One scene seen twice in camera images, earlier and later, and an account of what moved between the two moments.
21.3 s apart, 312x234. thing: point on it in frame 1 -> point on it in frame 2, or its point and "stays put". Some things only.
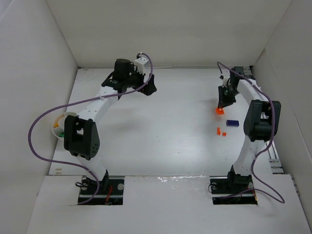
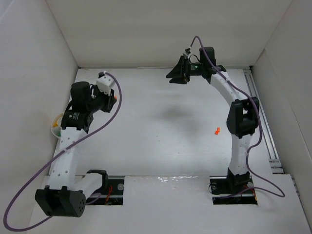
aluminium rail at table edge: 275,164 stays put
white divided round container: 58,124 stays put
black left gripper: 144,81 -> 108,103
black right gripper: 225,96 -> 183,69
